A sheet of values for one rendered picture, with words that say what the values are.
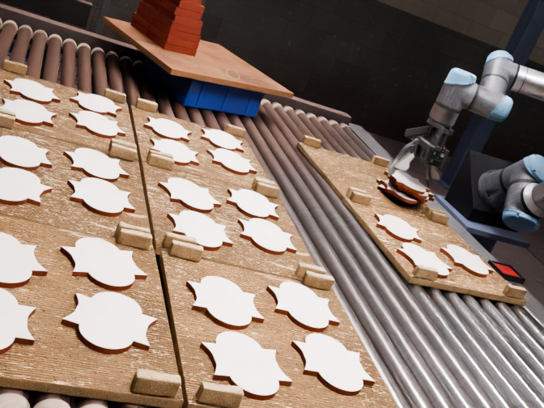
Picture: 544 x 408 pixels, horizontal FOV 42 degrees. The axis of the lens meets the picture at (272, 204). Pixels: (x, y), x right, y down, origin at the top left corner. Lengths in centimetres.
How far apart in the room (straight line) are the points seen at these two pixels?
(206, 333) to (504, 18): 697
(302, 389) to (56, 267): 42
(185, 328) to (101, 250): 21
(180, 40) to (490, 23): 567
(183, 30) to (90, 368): 161
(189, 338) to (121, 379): 16
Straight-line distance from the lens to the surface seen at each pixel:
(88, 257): 119
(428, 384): 131
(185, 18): 241
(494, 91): 208
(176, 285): 121
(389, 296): 156
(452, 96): 205
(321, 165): 218
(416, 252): 178
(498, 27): 786
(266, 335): 117
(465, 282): 178
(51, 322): 103
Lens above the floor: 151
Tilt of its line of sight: 20 degrees down
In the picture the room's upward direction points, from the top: 22 degrees clockwise
